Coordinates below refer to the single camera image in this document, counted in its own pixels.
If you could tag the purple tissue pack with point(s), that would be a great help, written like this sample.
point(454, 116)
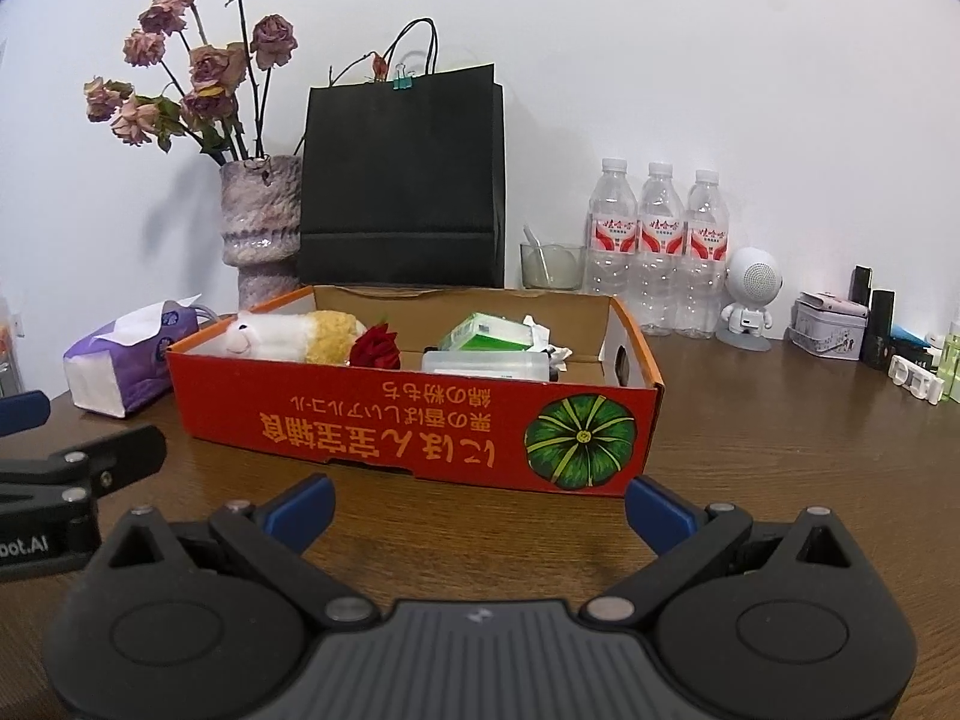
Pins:
point(120, 367)

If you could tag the red cardboard box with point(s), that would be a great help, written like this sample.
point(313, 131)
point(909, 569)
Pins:
point(375, 427)

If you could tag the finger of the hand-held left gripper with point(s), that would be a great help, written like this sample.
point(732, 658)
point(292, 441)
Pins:
point(22, 412)
point(112, 457)

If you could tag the grey tin box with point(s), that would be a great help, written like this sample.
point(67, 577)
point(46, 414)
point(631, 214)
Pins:
point(825, 326)

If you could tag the dried rose bouquet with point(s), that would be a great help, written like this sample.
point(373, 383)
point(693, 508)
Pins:
point(202, 67)

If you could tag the purple textured vase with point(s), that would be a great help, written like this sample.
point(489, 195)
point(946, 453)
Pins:
point(259, 232)

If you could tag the clear water bottle red label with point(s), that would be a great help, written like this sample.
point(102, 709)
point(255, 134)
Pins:
point(611, 232)
point(661, 240)
point(705, 247)

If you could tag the translucent plastic container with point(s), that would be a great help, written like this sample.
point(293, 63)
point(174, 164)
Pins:
point(480, 366)

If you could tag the glass cup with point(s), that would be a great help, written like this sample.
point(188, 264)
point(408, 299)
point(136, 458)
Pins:
point(562, 270)

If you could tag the black paper bag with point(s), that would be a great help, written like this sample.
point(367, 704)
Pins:
point(401, 180)

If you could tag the tall black box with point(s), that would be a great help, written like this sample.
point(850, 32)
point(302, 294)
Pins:
point(879, 330)

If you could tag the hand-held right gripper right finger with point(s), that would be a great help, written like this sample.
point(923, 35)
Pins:
point(660, 514)

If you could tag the white plastic clip holder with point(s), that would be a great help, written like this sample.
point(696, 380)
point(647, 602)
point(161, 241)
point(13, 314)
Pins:
point(915, 379)

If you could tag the white and yellow alpaca plush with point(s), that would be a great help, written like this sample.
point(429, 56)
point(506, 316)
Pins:
point(277, 337)

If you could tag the red fabric rose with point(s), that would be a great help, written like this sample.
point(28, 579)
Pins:
point(375, 349)

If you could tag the white spoon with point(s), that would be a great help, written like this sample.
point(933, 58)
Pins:
point(536, 247)

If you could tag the teal flat packet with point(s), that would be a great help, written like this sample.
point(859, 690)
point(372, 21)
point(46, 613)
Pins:
point(911, 335)

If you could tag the green and white packet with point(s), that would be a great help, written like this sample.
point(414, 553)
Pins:
point(484, 334)

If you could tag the white robot speaker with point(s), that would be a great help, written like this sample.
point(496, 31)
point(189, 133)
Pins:
point(754, 277)

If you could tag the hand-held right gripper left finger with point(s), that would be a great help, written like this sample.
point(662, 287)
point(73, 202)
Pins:
point(300, 511)

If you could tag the white tissue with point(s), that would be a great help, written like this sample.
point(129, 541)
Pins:
point(536, 324)

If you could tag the pale green spray bottle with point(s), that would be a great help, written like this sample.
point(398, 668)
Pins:
point(952, 360)

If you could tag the green binder clip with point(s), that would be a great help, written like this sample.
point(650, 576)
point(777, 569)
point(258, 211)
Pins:
point(403, 77)

